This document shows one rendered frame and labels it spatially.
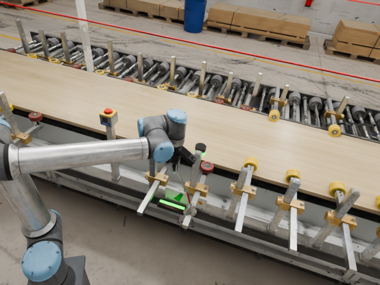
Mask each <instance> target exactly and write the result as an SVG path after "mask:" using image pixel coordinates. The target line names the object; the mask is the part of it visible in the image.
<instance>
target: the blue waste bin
mask: <svg viewBox="0 0 380 285"><path fill-rule="evenodd" d="M206 3H207V5H206ZM207 6H208V1H207V0H185V2H184V30H185V31H186V32H189V33H200V32H202V26H203V23H204V16H205V12H206V8H207Z"/></svg>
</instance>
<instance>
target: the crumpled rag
mask: <svg viewBox="0 0 380 285"><path fill-rule="evenodd" d="M195 208H196V207H195V206H194V204H193V203H192V202H191V203H189V204H188V205H186V209H185V210H184V211H183V213H184V214H185V215H186V216H188V215H191V216H192V217H194V216H195V214H196V213H197V210H196V209H195Z"/></svg>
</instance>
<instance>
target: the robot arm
mask: <svg viewBox="0 0 380 285"><path fill-rule="evenodd" d="M186 125H187V114H186V113H185V112H184V111H183V110H181V109H170V110H168V111H167V114H164V115H156V116H149V117H143V118H139V119H138V121H137V128H138V133H139V137H138V138H130V139H117V140H104V141H91V142H78V143H71V144H58V145H45V146H32V147H25V148H18V147H16V146H15V144H14V142H13V140H12V138H11V132H12V130H11V127H10V125H9V124H8V123H7V122H6V121H5V120H3V119H0V190H1V192H2V193H3V195H4V196H5V198H6V200H7V201H8V203H9V204H10V206H11V207H12V209H13V210H14V212H15V213H16V215H17V216H18V218H19V219H20V221H21V222H22V224H21V231H22V233H23V235H24V236H25V238H26V240H27V251H26V252H25V254H24V256H23V258H22V261H21V267H22V270H23V273H24V275H25V276H26V277H27V279H28V280H29V281H30V283H31V285H75V281H76V275H75V272H74V270H73V268H72V267H71V266H70V265H68V264H66V263H65V261H64V255H63V237H62V219H61V216H60V214H59V213H58V212H57V211H55V210H52V209H50V210H49V209H47V207H46V205H45V203H44V202H43V200H42V198H41V196H40V194H39V192H38V190H37V188H36V186H35V184H34V182H33V180H32V178H31V176H30V174H29V173H34V172H44V171H53V170H61V169H70V168H75V167H85V166H94V165H103V164H108V163H117V162H125V161H135V160H140V159H153V160H154V161H155V162H157V163H163V162H166V163H168V164H169V166H166V168H167V169H168V170H170V171H172V172H173V174H176V172H177V171H178V168H179V164H180V160H181V157H182V158H183V159H185V160H186V161H187V162H188V163H189V164H190V165H193V164H194V163H195V162H196V159H197V158H196V157H195V156H194V155H193V154H192V153H191V152H190V151H189V150H187V149H186V148H185V147H184V146H183V144H184V141H185V131H186Z"/></svg>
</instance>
